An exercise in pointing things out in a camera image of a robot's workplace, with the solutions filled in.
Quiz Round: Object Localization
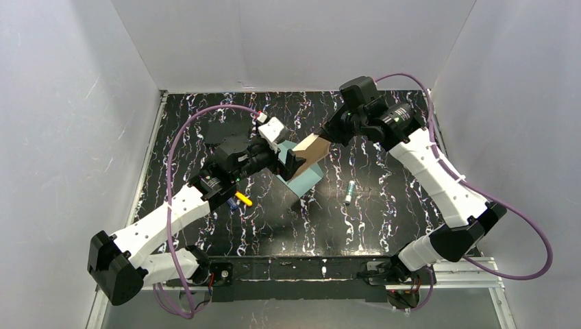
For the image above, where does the beige paper letter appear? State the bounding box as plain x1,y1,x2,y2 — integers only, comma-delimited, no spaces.
291,133,331,180

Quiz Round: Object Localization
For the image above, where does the teal paper envelope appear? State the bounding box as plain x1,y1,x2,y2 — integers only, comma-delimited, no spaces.
276,141,323,198

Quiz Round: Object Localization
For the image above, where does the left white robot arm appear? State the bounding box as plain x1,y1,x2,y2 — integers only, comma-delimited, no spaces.
88,137,306,306

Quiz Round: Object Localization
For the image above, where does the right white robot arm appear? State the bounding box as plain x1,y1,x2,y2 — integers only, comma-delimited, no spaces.
317,76,507,275

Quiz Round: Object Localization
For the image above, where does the green white marker pen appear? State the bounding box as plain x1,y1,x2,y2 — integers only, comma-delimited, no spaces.
344,180,356,206

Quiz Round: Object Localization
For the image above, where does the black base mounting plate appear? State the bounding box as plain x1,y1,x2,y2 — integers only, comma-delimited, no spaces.
206,256,436,306

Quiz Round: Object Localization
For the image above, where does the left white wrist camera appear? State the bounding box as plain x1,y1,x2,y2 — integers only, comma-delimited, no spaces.
256,113,288,153

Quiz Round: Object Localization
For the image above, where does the yellow handled screwdriver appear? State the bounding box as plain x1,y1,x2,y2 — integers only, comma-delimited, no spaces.
235,192,253,207

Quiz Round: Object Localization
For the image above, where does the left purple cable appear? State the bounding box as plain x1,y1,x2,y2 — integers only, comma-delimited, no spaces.
151,104,269,320

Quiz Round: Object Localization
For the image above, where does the purple cable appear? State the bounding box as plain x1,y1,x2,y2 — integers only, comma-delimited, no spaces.
151,104,269,320
374,73,554,313

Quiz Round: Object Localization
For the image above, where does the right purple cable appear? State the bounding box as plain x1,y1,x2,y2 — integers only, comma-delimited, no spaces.
374,73,554,313

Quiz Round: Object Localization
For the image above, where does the aluminium frame rail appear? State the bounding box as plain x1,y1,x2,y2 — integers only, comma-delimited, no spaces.
384,257,504,291

